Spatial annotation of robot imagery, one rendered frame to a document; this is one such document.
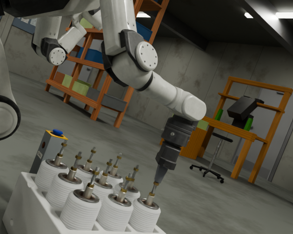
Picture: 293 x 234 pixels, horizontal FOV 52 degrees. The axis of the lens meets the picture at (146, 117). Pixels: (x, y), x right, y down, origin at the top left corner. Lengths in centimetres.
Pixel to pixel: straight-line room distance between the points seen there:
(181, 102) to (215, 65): 841
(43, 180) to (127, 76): 45
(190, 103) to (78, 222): 45
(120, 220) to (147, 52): 48
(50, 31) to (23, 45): 909
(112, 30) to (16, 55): 961
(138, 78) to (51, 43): 59
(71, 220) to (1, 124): 35
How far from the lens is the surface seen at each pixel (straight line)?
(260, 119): 787
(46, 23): 131
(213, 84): 906
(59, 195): 95
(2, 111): 98
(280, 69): 815
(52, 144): 120
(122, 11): 82
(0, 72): 100
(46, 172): 104
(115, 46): 79
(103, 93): 516
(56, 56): 133
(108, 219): 92
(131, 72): 80
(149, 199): 101
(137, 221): 100
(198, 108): 94
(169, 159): 95
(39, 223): 93
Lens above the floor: 54
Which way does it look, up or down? 2 degrees down
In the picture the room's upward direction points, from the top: 22 degrees clockwise
